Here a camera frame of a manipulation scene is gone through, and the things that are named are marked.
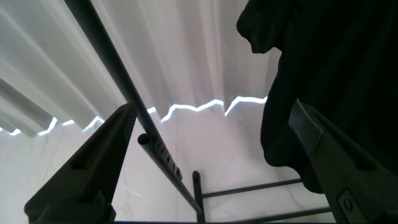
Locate white curtain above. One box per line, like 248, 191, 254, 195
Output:
0, 0, 282, 138

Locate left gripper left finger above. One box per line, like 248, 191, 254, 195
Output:
24, 102, 138, 223

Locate black clothes rack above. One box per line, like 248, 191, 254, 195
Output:
63, 0, 332, 223

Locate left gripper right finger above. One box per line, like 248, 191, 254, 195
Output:
288, 99, 398, 223

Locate black garment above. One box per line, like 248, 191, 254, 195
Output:
236, 0, 398, 194

